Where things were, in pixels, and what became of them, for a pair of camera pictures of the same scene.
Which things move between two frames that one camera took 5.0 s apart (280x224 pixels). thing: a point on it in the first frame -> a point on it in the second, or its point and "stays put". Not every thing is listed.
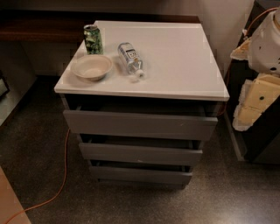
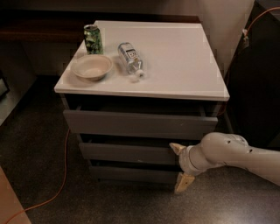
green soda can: (94, 40) stays put
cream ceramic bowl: (92, 67) stays put
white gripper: (266, 48) -> (184, 161)
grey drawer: (131, 153) stays put
